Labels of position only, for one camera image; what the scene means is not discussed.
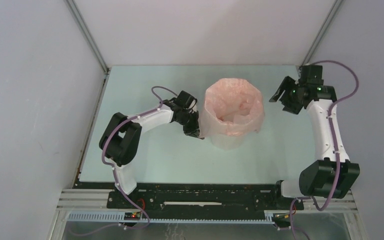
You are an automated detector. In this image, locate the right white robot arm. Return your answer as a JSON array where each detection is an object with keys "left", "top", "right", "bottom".
[{"left": 269, "top": 62, "right": 360, "bottom": 209}]

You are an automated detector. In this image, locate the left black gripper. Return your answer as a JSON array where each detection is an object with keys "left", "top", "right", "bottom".
[{"left": 176, "top": 111, "right": 205, "bottom": 140}]

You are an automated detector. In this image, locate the white paper trash bin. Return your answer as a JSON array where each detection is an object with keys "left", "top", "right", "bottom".
[{"left": 210, "top": 133, "right": 249, "bottom": 151}]

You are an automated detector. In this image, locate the aluminium frame rail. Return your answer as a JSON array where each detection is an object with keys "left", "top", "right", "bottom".
[{"left": 50, "top": 65, "right": 364, "bottom": 240}]

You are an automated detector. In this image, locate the pink plastic trash bag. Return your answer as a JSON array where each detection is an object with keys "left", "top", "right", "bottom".
[{"left": 198, "top": 78, "right": 265, "bottom": 138}]

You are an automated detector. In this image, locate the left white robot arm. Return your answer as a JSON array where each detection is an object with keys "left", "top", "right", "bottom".
[{"left": 98, "top": 90, "right": 200, "bottom": 208}]

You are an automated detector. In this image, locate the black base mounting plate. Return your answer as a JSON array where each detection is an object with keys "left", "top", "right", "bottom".
[{"left": 72, "top": 181, "right": 305, "bottom": 222}]

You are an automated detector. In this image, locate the white slotted cable duct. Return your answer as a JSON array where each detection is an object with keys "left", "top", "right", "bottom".
[{"left": 66, "top": 211, "right": 289, "bottom": 224}]

